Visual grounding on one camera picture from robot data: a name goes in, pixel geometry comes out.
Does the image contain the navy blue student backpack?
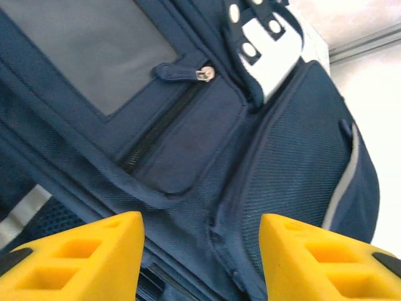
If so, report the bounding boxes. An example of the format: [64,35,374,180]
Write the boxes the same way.
[0,0,382,301]

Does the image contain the aluminium table side rail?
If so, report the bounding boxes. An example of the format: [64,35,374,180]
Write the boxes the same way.
[327,23,401,65]

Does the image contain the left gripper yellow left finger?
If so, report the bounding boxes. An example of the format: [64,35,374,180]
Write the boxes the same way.
[0,211,147,301]

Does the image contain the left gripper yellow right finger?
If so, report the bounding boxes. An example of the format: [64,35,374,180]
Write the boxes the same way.
[259,213,401,301]

